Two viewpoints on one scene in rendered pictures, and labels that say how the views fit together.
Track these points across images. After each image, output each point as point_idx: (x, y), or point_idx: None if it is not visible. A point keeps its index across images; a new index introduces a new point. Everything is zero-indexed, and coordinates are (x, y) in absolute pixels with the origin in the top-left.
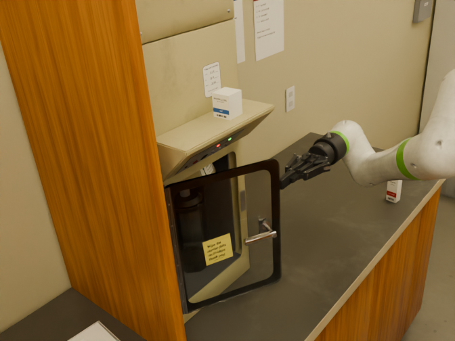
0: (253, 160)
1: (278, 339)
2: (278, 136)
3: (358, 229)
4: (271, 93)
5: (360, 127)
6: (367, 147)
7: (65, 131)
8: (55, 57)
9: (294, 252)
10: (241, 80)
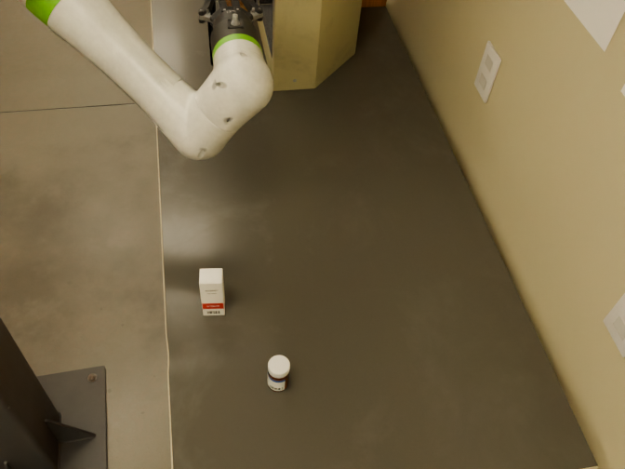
0: (518, 248)
1: (174, 53)
2: (566, 321)
3: (212, 208)
4: (606, 219)
5: (219, 74)
6: (197, 91)
7: None
8: None
9: (250, 131)
10: (578, 80)
